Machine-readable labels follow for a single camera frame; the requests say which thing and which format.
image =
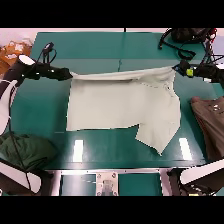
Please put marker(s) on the white shirt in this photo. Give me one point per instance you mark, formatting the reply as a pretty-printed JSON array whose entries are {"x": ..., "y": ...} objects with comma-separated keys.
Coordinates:
[{"x": 120, "y": 100}]

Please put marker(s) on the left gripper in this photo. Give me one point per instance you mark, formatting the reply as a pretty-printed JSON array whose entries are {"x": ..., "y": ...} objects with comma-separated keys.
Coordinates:
[{"x": 62, "y": 73}]

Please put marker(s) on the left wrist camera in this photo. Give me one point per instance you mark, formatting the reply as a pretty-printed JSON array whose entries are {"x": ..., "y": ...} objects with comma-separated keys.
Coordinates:
[{"x": 48, "y": 47}]

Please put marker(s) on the dark green garment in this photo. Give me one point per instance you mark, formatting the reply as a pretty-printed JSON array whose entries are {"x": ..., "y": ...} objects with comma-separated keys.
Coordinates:
[{"x": 26, "y": 150}]

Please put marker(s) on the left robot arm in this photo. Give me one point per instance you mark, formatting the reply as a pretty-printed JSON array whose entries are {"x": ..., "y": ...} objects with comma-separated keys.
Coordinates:
[{"x": 20, "y": 70}]

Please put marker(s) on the brown garment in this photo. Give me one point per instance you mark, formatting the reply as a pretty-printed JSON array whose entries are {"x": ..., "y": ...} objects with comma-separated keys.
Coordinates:
[{"x": 210, "y": 123}]

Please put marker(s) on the black bag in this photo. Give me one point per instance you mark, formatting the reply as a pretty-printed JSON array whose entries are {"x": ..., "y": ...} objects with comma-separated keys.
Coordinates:
[{"x": 186, "y": 35}]

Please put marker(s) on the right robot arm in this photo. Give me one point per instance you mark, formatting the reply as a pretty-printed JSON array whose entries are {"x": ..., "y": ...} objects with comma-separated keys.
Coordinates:
[{"x": 210, "y": 71}]

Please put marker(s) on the silver frame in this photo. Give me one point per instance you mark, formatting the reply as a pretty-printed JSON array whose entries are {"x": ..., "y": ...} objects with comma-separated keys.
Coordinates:
[{"x": 106, "y": 181}]

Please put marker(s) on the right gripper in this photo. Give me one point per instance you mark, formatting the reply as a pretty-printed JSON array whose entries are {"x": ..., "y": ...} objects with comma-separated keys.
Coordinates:
[{"x": 185, "y": 69}]

